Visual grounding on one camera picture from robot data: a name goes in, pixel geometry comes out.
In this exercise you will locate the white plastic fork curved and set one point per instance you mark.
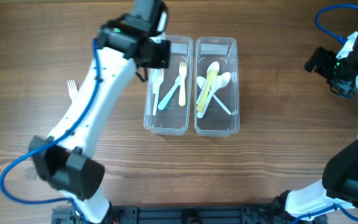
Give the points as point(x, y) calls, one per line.
point(154, 76)

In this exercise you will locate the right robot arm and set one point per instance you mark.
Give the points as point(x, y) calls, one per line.
point(337, 190)

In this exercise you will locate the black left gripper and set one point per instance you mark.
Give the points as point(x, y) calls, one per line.
point(159, 54)

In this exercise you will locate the white plastic spoon thick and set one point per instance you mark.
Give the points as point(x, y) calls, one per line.
point(201, 113)

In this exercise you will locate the white plastic fork large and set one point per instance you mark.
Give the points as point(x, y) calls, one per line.
point(72, 89)

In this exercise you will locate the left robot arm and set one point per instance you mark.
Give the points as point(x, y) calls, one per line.
point(64, 159)

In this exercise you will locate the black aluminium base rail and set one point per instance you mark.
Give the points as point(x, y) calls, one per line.
point(246, 214)

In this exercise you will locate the yellow plastic spoon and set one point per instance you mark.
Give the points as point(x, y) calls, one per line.
point(212, 73)

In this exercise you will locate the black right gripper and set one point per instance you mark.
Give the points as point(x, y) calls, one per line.
point(316, 62)

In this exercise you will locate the clear plastic container right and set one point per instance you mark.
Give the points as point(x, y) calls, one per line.
point(216, 122)

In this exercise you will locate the yellow plastic fork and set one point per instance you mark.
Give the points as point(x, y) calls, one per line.
point(182, 73)

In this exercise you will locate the white plastic spoon slim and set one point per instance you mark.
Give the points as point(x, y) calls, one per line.
point(201, 81)

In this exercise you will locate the clear plastic container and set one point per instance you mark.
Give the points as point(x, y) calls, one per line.
point(216, 122)
point(174, 119)

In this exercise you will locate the white fork thick handle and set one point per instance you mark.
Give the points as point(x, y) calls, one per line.
point(164, 102)

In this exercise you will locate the clear plastic container left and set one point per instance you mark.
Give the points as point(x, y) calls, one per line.
point(174, 119)

